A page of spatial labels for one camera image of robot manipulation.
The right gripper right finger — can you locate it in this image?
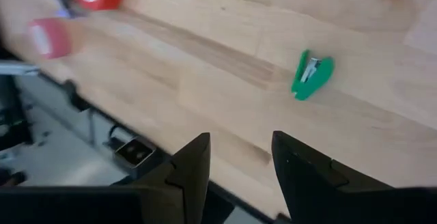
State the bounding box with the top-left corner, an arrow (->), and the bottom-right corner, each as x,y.
271,130 -> 393,224

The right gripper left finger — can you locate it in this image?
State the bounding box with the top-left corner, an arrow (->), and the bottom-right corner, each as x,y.
135,132 -> 212,224

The green mini stapler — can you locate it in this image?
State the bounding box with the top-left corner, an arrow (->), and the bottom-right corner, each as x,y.
290,48 -> 336,102

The pink tape roll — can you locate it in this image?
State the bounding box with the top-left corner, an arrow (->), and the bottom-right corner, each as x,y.
27,17 -> 85,60

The lilac staple remover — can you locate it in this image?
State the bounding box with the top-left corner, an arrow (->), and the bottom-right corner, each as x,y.
54,0 -> 89,19

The black table clamp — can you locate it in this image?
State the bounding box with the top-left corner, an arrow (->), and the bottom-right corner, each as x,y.
63,79 -> 91,113

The silver aluminium bar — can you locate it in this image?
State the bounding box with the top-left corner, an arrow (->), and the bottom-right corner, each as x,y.
0,61 -> 40,77

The table-level camera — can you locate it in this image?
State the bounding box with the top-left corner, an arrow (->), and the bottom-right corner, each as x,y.
112,135 -> 158,170

